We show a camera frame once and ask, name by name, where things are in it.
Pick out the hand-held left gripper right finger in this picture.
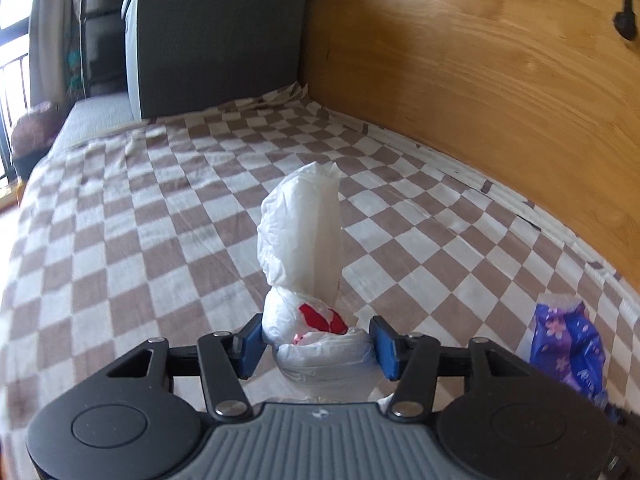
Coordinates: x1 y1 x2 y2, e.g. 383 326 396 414
368 315 534 419

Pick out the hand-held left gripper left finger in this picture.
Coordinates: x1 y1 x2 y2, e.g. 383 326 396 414
105 314 265 421

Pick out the white plastic bag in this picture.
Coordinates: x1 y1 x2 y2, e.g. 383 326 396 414
257 160 376 404

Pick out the checkered blanket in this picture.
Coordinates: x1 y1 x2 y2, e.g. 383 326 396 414
0 82 640 480

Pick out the purple floral packet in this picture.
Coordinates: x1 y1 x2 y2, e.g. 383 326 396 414
528 293 609 406

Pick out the grey cushion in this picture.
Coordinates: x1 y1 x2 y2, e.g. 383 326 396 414
50 90 136 154

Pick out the dark basket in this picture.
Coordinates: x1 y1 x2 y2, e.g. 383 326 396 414
12 152 37 181

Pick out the pink bundle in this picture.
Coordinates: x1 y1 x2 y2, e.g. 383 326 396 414
10 101 60 159

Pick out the dark grey storage box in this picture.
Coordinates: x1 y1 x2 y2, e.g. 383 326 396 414
121 0 319 120

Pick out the black window railing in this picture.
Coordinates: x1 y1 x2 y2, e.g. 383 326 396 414
0 57 29 187

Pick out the black drawer shelf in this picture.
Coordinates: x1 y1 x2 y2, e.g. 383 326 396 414
74 0 132 99

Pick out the grey brown curtain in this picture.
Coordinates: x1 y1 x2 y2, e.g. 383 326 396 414
27 0 76 111

